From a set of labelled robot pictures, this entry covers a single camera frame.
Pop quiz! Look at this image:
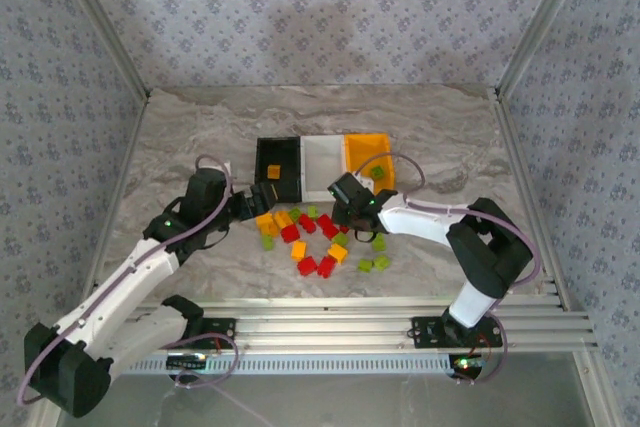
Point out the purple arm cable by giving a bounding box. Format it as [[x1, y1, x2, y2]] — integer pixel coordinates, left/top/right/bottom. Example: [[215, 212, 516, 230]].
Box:
[[17, 153, 236, 406], [354, 152, 544, 313]]

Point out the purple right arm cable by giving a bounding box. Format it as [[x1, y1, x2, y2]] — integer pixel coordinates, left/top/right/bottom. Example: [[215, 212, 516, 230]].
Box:
[[354, 152, 544, 313]]

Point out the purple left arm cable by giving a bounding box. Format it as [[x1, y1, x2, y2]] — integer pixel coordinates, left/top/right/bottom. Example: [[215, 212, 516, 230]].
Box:
[[17, 153, 236, 406]]

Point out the orange plastic bin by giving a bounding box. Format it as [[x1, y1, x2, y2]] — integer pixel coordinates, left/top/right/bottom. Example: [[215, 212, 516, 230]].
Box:
[[343, 132, 399, 189]]

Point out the aluminium base frame rail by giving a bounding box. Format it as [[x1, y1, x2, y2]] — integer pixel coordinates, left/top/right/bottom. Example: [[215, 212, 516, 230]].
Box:
[[127, 295, 571, 319], [124, 312, 600, 354]]

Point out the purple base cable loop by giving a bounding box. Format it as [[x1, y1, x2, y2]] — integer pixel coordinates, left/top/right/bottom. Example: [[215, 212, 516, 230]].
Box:
[[163, 330, 274, 426], [452, 319, 508, 389]]

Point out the aluminium frame post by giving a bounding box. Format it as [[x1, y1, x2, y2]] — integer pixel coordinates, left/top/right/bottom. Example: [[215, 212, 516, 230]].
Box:
[[497, 0, 599, 96]]

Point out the small electronics board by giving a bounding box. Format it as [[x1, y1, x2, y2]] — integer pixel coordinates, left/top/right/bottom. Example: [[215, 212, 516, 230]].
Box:
[[448, 353, 492, 379], [166, 353, 209, 372]]

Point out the aluminium side frame rail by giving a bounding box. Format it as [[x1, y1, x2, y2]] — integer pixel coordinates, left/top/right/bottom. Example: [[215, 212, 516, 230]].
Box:
[[82, 89, 154, 301], [490, 87, 572, 309]]

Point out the black plastic bin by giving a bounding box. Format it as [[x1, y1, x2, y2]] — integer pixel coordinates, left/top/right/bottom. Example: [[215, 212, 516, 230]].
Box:
[[253, 136, 305, 201]]

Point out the grey slotted cable duct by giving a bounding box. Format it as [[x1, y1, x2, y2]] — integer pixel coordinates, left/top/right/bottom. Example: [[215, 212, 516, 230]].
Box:
[[117, 350, 454, 377]]

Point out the white plastic bin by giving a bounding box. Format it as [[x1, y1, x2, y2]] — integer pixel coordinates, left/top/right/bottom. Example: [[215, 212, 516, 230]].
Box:
[[299, 134, 351, 202]]

